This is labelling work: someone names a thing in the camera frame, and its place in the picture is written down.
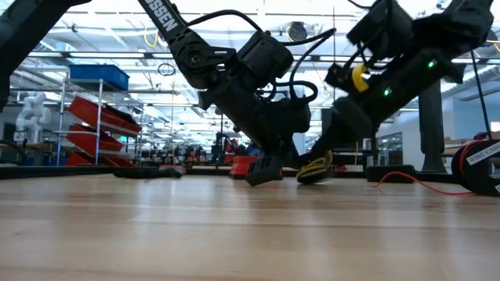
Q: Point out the red storage bin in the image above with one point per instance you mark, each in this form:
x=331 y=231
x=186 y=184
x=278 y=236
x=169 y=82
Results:
x=105 y=117
x=78 y=161
x=90 y=142

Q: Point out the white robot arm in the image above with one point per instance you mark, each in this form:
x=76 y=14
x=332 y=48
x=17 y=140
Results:
x=33 y=117

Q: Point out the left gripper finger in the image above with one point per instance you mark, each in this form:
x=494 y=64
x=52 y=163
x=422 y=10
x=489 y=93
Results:
x=292 y=158
x=265 y=169

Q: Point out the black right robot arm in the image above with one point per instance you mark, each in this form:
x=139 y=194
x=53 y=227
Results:
x=461 y=23

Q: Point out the black zip pouch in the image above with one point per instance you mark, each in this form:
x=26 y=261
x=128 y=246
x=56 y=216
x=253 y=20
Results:
x=406 y=168

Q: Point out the red box black lid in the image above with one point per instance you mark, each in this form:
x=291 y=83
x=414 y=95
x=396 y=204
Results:
x=240 y=166

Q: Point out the round black ceiling fixture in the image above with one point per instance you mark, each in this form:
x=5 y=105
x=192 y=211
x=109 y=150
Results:
x=297 y=31

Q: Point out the blue storage bin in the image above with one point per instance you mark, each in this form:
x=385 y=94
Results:
x=99 y=76

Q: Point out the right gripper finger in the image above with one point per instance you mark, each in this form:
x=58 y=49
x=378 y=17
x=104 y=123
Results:
x=312 y=155

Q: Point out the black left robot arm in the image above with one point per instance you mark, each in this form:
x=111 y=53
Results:
x=164 y=19

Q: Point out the black metal table frame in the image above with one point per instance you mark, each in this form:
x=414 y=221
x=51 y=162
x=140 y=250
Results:
x=58 y=171

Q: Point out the metal storage rack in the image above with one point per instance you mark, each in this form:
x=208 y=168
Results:
x=98 y=117

